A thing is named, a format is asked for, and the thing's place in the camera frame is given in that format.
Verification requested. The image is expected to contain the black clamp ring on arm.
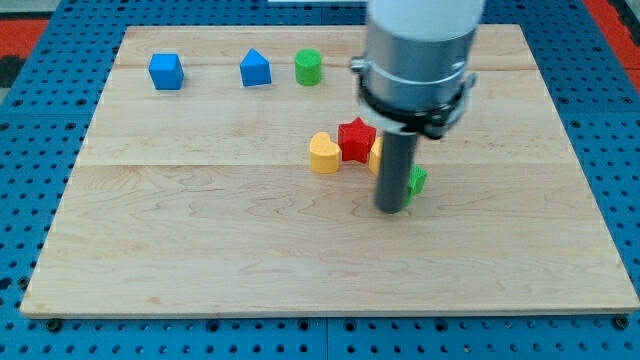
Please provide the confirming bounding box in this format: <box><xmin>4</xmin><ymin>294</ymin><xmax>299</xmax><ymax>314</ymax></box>
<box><xmin>349</xmin><ymin>56</ymin><xmax>478</xmax><ymax>141</ymax></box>

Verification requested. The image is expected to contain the yellow block behind rod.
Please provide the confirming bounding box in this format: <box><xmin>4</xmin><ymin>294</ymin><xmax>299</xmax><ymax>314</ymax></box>
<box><xmin>368</xmin><ymin>137</ymin><xmax>383</xmax><ymax>175</ymax></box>

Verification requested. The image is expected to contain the green star block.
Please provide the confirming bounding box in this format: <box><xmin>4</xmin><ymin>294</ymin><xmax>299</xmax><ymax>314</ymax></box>
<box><xmin>405</xmin><ymin>164</ymin><xmax>428</xmax><ymax>205</ymax></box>

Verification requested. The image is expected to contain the blue pentagon block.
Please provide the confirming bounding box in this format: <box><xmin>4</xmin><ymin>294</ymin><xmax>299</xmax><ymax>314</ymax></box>
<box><xmin>239</xmin><ymin>48</ymin><xmax>272</xmax><ymax>87</ymax></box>

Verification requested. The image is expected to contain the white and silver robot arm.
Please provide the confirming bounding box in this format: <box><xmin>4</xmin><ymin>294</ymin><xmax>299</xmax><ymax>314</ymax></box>
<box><xmin>351</xmin><ymin>0</ymin><xmax>485</xmax><ymax>139</ymax></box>

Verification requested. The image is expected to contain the green cylinder block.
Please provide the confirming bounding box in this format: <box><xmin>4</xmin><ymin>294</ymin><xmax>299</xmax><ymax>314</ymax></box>
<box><xmin>294</xmin><ymin>48</ymin><xmax>322</xmax><ymax>86</ymax></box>

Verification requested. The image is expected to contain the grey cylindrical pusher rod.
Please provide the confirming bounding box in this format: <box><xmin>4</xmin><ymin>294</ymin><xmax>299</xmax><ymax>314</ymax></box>
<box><xmin>374</xmin><ymin>132</ymin><xmax>418</xmax><ymax>214</ymax></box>

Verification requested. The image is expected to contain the yellow heart block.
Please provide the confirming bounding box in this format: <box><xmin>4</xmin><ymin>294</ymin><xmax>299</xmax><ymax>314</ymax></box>
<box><xmin>309</xmin><ymin>132</ymin><xmax>341</xmax><ymax>174</ymax></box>

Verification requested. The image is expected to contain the red star block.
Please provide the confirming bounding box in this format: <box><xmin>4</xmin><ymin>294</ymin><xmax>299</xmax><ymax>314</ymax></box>
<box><xmin>338</xmin><ymin>117</ymin><xmax>377</xmax><ymax>163</ymax></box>

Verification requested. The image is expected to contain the light wooden board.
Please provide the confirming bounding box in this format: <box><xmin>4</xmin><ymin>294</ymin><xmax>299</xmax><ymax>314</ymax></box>
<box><xmin>21</xmin><ymin>25</ymin><xmax>639</xmax><ymax>319</ymax></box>

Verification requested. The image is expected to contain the blue cube block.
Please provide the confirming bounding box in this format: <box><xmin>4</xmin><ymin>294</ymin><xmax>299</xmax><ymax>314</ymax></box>
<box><xmin>148</xmin><ymin>53</ymin><xmax>184</xmax><ymax>90</ymax></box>

